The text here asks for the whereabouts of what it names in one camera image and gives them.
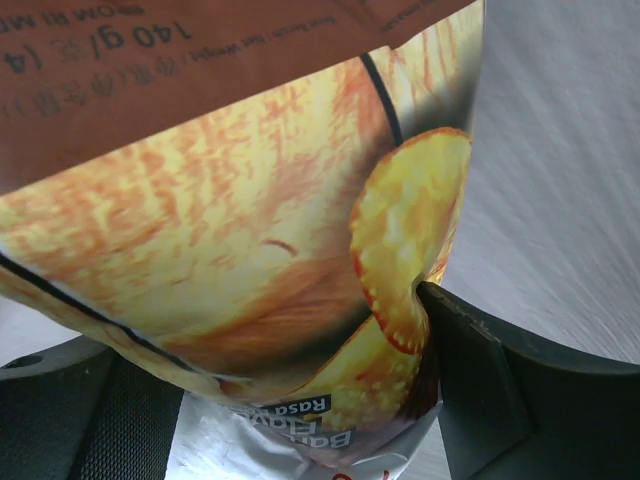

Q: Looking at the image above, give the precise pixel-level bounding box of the brown Chuba cassava chips bag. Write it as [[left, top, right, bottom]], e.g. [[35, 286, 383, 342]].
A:
[[1, 1, 486, 479]]

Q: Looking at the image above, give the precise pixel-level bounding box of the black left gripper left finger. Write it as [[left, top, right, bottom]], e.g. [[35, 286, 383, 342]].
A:
[[1, 336, 183, 480]]

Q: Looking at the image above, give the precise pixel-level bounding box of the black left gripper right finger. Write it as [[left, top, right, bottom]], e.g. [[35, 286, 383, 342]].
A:
[[418, 283, 639, 480]]

